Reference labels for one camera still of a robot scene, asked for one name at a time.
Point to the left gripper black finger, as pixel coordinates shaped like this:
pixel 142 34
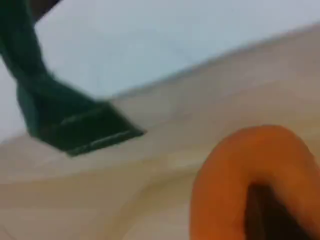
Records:
pixel 45 8

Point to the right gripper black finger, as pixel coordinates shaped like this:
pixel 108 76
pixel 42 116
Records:
pixel 270 220

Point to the orange fruit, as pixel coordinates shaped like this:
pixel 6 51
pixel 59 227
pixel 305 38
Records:
pixel 225 175

